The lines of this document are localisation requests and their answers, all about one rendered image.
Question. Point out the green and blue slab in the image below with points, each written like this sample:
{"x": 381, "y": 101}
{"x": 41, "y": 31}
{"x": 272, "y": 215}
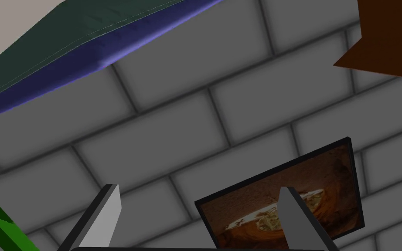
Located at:
{"x": 72, "y": 52}

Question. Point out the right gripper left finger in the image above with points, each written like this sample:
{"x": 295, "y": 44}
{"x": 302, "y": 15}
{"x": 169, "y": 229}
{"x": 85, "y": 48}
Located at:
{"x": 98, "y": 223}

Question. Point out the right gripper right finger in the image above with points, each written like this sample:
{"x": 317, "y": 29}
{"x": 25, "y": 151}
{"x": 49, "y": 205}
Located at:
{"x": 297, "y": 219}

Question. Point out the black framed brown picture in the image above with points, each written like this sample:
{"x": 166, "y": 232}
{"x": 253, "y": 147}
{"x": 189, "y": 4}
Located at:
{"x": 312, "y": 181}

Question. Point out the brown wooden cabinet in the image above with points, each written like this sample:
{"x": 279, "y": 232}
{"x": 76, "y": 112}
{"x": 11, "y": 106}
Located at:
{"x": 389, "y": 38}

